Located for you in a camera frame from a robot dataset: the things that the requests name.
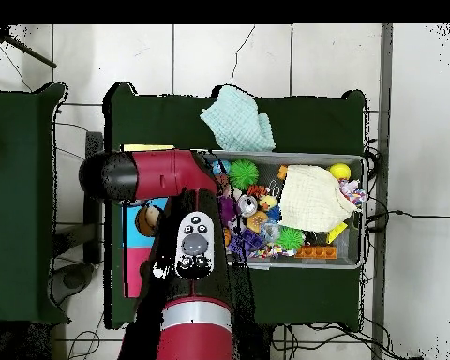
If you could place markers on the mint green knitted cloth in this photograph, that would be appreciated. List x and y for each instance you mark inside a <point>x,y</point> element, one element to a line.
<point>236,120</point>

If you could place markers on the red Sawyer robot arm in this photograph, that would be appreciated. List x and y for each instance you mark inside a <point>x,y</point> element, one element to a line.
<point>165,172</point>

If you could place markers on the wooden box with three holes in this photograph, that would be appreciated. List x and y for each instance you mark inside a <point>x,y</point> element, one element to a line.
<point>133,262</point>

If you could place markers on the purple spiky ball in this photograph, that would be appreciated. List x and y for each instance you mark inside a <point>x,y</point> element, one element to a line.
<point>227,210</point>

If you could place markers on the green spiky ball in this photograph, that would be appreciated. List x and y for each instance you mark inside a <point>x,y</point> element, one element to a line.
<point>289,238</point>
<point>244,174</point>

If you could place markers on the blue globe ball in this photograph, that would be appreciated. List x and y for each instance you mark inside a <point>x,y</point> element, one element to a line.
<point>222,166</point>

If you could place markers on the white ball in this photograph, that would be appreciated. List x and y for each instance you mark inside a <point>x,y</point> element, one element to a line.
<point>153,219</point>

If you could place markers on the cream knitted cloth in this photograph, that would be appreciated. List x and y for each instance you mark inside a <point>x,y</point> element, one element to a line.
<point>315,199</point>

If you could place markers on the orange plastic tray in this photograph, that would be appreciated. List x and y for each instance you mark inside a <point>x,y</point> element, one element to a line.
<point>317,253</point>

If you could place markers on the plain yellow ball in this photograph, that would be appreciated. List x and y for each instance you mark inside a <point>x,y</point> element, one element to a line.
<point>340,171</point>

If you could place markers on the green cloth side table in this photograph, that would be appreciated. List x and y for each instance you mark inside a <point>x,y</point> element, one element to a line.
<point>19,217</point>

